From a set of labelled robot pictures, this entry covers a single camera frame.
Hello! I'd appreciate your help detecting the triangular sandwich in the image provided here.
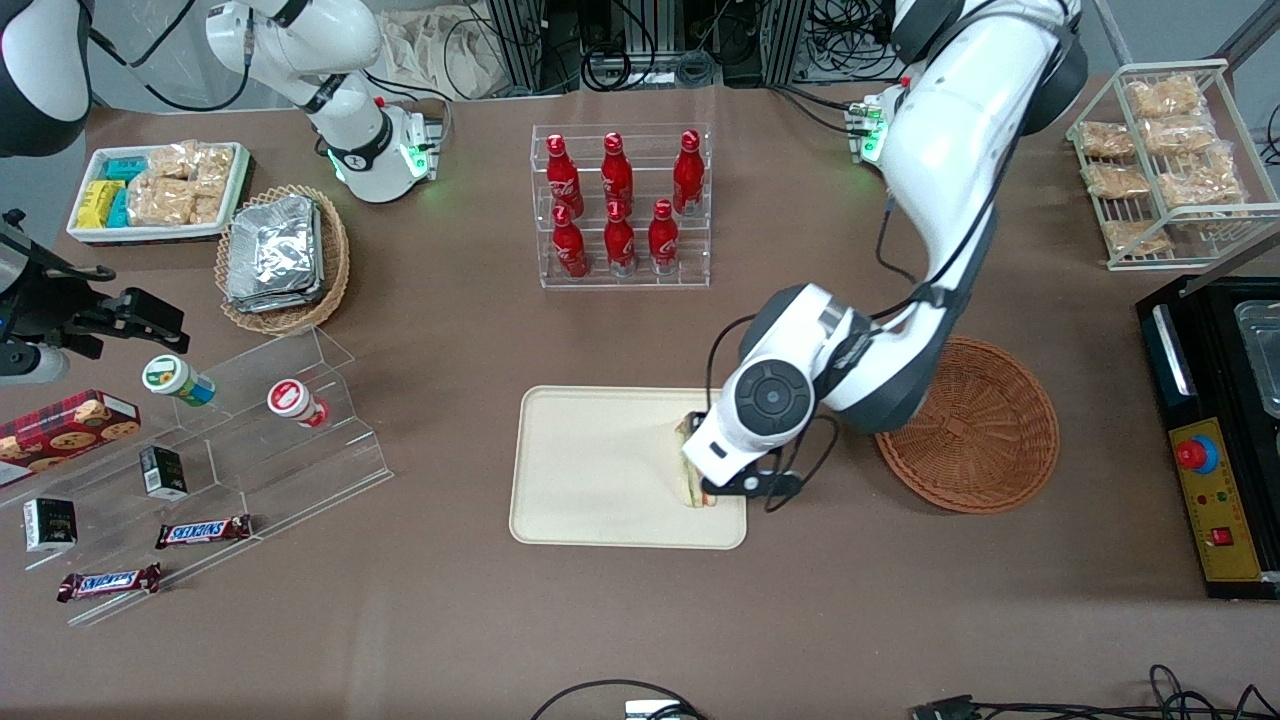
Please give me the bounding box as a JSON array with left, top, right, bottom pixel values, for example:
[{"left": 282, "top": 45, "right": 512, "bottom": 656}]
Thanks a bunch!
[{"left": 674, "top": 410, "right": 718, "bottom": 510}]

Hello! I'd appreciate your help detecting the cream plastic tray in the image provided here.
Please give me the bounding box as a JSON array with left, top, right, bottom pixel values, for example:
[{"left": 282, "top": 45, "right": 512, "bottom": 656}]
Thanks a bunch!
[{"left": 508, "top": 386, "right": 749, "bottom": 551}]

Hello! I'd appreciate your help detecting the oval light wicker basket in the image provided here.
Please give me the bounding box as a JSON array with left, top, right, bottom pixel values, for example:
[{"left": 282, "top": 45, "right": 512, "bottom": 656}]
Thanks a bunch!
[{"left": 215, "top": 184, "right": 352, "bottom": 336}]

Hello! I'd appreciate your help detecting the round brown wicker basket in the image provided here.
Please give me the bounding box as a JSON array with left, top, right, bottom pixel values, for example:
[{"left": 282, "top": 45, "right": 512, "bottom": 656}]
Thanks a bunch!
[{"left": 873, "top": 336, "right": 1061, "bottom": 515}]

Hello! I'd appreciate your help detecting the green lid white cup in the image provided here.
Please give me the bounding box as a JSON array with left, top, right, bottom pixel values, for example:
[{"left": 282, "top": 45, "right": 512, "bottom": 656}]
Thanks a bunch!
[{"left": 141, "top": 354, "right": 217, "bottom": 408}]

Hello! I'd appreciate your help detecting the white rectangular bin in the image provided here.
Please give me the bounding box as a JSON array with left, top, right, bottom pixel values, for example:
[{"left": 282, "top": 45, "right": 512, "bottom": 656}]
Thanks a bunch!
[{"left": 66, "top": 142, "right": 253, "bottom": 247}]

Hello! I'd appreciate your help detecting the stack of silver foil packs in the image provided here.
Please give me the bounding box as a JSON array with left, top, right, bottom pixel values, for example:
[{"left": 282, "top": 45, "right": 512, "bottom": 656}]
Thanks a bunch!
[{"left": 225, "top": 194, "right": 326, "bottom": 314}]

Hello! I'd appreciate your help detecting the yellow snack packet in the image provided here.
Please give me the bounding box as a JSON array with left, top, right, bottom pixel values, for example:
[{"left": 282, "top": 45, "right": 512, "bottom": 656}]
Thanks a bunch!
[{"left": 76, "top": 180, "right": 125, "bottom": 230}]

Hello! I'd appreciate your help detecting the red tartan cookie box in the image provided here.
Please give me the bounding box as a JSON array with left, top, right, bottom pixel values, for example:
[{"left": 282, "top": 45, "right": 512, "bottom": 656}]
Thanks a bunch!
[{"left": 0, "top": 389, "right": 143, "bottom": 489}]

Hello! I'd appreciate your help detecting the small dark green box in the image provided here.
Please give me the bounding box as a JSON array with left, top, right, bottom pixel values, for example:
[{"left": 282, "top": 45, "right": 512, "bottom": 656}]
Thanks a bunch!
[
  {"left": 138, "top": 446, "right": 190, "bottom": 502},
  {"left": 22, "top": 497, "right": 79, "bottom": 554}
]

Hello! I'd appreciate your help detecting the red lid white cup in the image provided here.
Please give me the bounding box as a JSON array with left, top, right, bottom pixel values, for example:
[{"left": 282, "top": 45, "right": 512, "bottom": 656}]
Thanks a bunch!
[{"left": 266, "top": 378, "right": 331, "bottom": 430}]

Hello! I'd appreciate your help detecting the clear acrylic stepped display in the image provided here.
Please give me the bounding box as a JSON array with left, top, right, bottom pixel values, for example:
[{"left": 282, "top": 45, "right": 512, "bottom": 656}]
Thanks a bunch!
[{"left": 0, "top": 325, "right": 395, "bottom": 629}]

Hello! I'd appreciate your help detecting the brown Snickers bar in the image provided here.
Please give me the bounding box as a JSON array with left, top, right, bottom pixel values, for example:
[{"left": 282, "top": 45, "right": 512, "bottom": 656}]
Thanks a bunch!
[
  {"left": 56, "top": 562, "right": 163, "bottom": 604},
  {"left": 154, "top": 514, "right": 254, "bottom": 551}
]

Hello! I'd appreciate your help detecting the clear acrylic bottle rack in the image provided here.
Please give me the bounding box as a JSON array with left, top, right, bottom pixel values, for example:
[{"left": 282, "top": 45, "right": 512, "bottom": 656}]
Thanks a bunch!
[{"left": 531, "top": 123, "right": 712, "bottom": 290}]

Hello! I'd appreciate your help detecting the red cola bottle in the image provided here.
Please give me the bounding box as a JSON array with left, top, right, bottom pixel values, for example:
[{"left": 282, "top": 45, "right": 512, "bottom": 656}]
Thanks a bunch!
[
  {"left": 545, "top": 134, "right": 585, "bottom": 219},
  {"left": 604, "top": 200, "right": 638, "bottom": 277},
  {"left": 552, "top": 205, "right": 590, "bottom": 279},
  {"left": 672, "top": 130, "right": 706, "bottom": 217},
  {"left": 648, "top": 199, "right": 681, "bottom": 275},
  {"left": 601, "top": 132, "right": 635, "bottom": 216}
]

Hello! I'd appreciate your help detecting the beige cloth bag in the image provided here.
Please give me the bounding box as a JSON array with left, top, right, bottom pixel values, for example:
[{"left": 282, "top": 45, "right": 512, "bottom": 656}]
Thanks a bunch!
[{"left": 378, "top": 8, "right": 506, "bottom": 101}]

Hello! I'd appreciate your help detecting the clear bag of fried snacks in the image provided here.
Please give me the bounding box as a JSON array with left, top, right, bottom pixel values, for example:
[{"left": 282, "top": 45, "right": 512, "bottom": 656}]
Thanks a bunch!
[
  {"left": 1143, "top": 114, "right": 1219, "bottom": 157},
  {"left": 1085, "top": 162, "right": 1151, "bottom": 201},
  {"left": 1078, "top": 121, "right": 1137, "bottom": 160},
  {"left": 1103, "top": 220, "right": 1173, "bottom": 258},
  {"left": 1125, "top": 74, "right": 1206, "bottom": 121},
  {"left": 1158, "top": 150, "right": 1246, "bottom": 213}
]

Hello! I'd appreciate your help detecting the black box with yellow panel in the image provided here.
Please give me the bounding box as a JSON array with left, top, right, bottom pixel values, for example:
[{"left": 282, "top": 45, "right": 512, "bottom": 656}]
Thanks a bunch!
[{"left": 1135, "top": 274, "right": 1280, "bottom": 602}]

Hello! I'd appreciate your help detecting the clear plastic container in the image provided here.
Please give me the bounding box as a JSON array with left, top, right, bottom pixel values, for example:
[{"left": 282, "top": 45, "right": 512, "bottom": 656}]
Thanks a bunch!
[{"left": 1233, "top": 299, "right": 1280, "bottom": 417}]

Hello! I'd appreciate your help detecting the black looped table cable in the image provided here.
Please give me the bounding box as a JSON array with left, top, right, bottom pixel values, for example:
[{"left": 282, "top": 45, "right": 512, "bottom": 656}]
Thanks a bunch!
[{"left": 528, "top": 678, "right": 706, "bottom": 720}]

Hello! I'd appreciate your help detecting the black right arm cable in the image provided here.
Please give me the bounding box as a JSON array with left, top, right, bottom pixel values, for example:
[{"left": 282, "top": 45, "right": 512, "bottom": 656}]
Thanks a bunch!
[{"left": 88, "top": 0, "right": 253, "bottom": 113}]

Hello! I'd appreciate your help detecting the black cable with connector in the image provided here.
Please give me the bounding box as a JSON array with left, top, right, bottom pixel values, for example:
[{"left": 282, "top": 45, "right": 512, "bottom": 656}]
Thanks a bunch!
[{"left": 908, "top": 664, "right": 1280, "bottom": 720}]

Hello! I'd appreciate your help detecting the white wire shelf rack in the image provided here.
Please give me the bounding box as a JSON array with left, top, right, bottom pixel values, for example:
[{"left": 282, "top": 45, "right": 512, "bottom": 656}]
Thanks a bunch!
[{"left": 1065, "top": 58, "right": 1280, "bottom": 273}]

